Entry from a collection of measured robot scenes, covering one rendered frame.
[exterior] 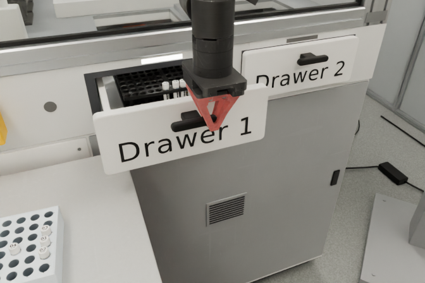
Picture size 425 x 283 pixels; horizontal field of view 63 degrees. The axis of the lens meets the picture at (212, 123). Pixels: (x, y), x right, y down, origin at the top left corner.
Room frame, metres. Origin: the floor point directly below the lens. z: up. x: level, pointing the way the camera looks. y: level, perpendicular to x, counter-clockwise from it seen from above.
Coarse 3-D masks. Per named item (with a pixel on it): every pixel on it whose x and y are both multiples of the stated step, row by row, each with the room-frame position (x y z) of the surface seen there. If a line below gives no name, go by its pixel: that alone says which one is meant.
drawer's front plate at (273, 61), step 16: (272, 48) 0.71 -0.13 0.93; (288, 48) 0.71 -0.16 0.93; (304, 48) 0.73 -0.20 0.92; (320, 48) 0.74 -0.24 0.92; (336, 48) 0.76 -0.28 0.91; (352, 48) 0.78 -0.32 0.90; (256, 64) 0.69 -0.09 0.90; (272, 64) 0.70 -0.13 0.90; (288, 64) 0.72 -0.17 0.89; (320, 64) 0.75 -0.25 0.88; (336, 64) 0.76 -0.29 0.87; (352, 64) 0.78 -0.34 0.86; (256, 80) 0.69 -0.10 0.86; (272, 80) 0.70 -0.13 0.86; (304, 80) 0.73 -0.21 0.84; (320, 80) 0.75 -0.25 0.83; (336, 80) 0.77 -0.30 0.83
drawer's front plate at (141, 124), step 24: (240, 96) 0.51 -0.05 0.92; (264, 96) 0.53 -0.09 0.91; (96, 120) 0.43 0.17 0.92; (120, 120) 0.44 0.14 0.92; (144, 120) 0.46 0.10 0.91; (168, 120) 0.47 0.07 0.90; (240, 120) 0.52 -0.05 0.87; (264, 120) 0.53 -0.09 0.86; (144, 144) 0.45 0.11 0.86; (216, 144) 0.50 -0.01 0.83; (120, 168) 0.44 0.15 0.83
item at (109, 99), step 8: (96, 80) 0.63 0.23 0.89; (104, 80) 0.74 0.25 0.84; (112, 80) 0.74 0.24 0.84; (104, 88) 0.59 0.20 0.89; (112, 88) 0.70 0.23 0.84; (104, 96) 0.56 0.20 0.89; (112, 96) 0.67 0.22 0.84; (104, 104) 0.53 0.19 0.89; (112, 104) 0.63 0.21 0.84; (120, 104) 0.63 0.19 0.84
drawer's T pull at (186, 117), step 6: (186, 114) 0.47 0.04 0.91; (192, 114) 0.47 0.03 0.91; (198, 114) 0.47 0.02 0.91; (186, 120) 0.45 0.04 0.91; (192, 120) 0.45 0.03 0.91; (198, 120) 0.45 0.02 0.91; (204, 120) 0.45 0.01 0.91; (174, 126) 0.44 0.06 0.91; (180, 126) 0.44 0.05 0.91; (186, 126) 0.44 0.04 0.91; (192, 126) 0.45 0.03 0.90; (198, 126) 0.45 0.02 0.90
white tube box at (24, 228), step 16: (48, 208) 0.38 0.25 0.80; (0, 224) 0.35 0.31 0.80; (16, 224) 0.35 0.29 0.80; (32, 224) 0.35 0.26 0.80; (48, 224) 0.35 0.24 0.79; (0, 240) 0.32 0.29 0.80; (16, 240) 0.32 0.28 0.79; (32, 240) 0.33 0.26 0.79; (0, 256) 0.30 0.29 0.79; (16, 256) 0.29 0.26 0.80; (32, 256) 0.30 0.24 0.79; (0, 272) 0.27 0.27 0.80; (16, 272) 0.27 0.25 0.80; (32, 272) 0.28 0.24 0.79; (48, 272) 0.27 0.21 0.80
